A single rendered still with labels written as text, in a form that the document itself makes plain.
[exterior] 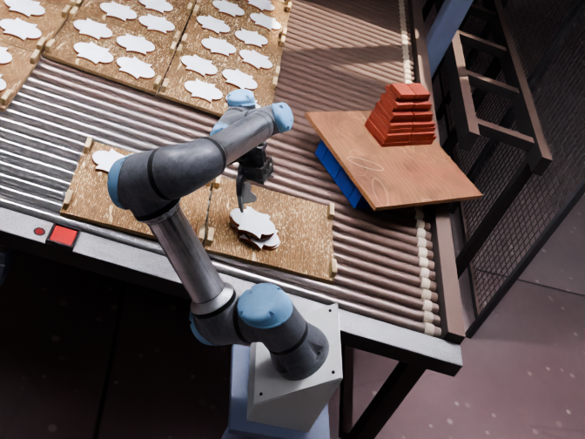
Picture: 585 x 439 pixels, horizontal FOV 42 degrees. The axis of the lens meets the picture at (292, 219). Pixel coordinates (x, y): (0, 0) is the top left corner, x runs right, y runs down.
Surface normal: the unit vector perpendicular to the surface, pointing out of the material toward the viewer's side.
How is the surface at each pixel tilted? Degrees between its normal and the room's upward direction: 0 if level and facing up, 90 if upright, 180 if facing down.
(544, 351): 0
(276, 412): 90
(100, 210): 0
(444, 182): 0
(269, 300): 39
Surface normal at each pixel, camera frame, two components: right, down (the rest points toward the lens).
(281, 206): 0.33, -0.71
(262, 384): -0.45, -0.67
